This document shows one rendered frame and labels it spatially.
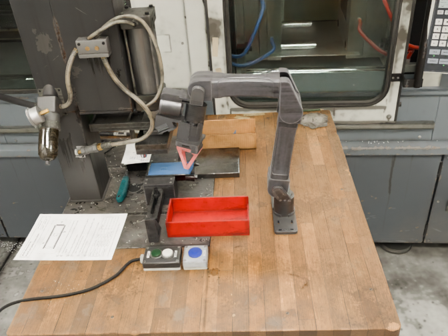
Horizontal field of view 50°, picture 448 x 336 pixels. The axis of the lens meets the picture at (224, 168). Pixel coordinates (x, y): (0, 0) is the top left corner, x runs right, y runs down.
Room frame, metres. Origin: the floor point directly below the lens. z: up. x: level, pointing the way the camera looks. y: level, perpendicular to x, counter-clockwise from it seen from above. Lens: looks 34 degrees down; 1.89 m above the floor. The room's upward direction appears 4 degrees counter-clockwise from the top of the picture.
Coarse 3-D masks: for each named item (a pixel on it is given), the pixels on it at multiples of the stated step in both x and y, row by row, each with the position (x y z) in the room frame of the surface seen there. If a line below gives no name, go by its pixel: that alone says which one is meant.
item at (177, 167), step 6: (174, 162) 1.37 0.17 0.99; (180, 162) 1.37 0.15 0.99; (150, 168) 1.35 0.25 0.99; (156, 168) 1.34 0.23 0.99; (168, 168) 1.34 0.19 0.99; (174, 168) 1.34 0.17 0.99; (180, 168) 1.33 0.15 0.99; (192, 168) 1.30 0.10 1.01; (150, 174) 1.31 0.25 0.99; (156, 174) 1.31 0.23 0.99; (162, 174) 1.31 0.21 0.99; (168, 174) 1.30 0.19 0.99
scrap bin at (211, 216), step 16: (176, 208) 1.21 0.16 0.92; (192, 208) 1.20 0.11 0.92; (208, 208) 1.20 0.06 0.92; (224, 208) 1.20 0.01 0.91; (240, 208) 1.19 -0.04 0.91; (176, 224) 1.09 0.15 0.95; (192, 224) 1.09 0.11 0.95; (208, 224) 1.08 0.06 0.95; (224, 224) 1.08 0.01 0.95; (240, 224) 1.08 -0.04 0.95
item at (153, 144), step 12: (96, 120) 1.38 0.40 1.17; (108, 120) 1.37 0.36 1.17; (120, 120) 1.37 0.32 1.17; (132, 120) 1.36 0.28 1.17; (144, 120) 1.33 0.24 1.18; (144, 132) 1.31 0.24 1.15; (156, 132) 1.30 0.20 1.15; (168, 132) 1.32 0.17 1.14; (144, 144) 1.25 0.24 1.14; (156, 144) 1.25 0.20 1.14; (168, 144) 1.27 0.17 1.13; (144, 156) 1.27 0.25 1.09
